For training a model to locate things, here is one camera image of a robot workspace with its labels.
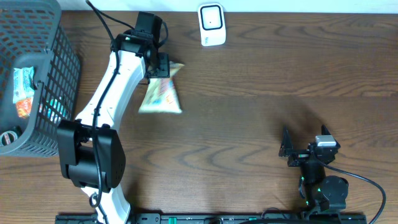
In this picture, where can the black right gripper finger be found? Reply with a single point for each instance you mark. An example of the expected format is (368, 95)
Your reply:
(324, 130)
(286, 147)

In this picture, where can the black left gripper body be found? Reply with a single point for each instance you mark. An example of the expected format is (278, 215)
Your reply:
(162, 66)

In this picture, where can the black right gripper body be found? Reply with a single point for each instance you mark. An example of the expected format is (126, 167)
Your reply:
(299, 157)

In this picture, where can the yellow snack bag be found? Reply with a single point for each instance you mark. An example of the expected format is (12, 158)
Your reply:
(161, 95)

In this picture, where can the green tissue pack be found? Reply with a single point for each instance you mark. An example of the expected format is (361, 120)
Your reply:
(23, 83)

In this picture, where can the orange tissue pack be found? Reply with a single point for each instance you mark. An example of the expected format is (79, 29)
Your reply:
(24, 107)

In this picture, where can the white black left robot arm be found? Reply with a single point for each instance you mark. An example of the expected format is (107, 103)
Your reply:
(90, 151)

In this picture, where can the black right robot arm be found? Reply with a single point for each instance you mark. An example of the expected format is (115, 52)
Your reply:
(323, 194)

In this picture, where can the white barcode scanner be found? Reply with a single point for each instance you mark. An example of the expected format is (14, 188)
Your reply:
(212, 24)

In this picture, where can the teal item behind basket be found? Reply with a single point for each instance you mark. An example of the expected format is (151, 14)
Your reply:
(53, 110)

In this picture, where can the dark grey plastic basket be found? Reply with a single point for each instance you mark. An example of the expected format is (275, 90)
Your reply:
(31, 36)

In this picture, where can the tape roll in basket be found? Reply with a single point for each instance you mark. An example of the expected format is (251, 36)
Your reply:
(10, 136)

